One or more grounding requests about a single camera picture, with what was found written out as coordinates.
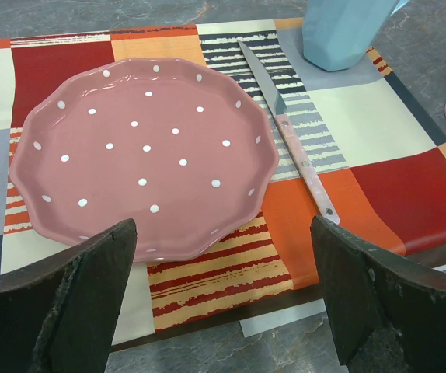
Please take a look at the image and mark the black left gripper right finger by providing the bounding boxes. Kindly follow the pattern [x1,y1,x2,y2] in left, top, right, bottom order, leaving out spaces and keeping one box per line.
[311,216,446,372]

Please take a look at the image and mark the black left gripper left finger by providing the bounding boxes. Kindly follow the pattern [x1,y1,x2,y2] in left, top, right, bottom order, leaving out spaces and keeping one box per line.
[0,218,137,372]

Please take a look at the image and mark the colourful patchwork placemat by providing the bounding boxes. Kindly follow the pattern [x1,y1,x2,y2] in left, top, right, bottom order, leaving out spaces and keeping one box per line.
[0,19,446,343]

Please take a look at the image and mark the pink polka dot plate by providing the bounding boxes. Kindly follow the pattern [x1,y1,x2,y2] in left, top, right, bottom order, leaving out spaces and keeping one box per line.
[9,58,279,262]

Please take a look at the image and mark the light blue mug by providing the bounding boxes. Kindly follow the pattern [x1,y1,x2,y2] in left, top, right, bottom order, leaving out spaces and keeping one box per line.
[302,0,407,71]

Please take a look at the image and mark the pink handled knife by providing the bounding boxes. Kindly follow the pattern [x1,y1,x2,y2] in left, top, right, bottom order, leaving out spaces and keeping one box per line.
[238,40,340,225]

